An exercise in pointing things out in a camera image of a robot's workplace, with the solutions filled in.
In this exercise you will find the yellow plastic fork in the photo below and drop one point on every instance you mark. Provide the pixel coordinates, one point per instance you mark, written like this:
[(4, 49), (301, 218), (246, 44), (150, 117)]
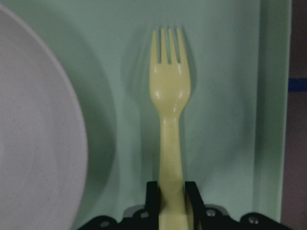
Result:
[(169, 86)]

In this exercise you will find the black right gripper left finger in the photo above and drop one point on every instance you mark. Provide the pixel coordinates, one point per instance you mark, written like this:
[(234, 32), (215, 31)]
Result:
[(144, 217)]

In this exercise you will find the mint green serving tray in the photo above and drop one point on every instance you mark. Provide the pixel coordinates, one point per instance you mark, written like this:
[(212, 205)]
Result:
[(233, 127)]

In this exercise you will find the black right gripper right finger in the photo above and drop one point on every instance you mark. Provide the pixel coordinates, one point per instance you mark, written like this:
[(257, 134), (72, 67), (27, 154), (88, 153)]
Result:
[(214, 217)]

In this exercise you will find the white round plate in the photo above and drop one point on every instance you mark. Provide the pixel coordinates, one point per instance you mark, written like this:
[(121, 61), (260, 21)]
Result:
[(43, 143)]

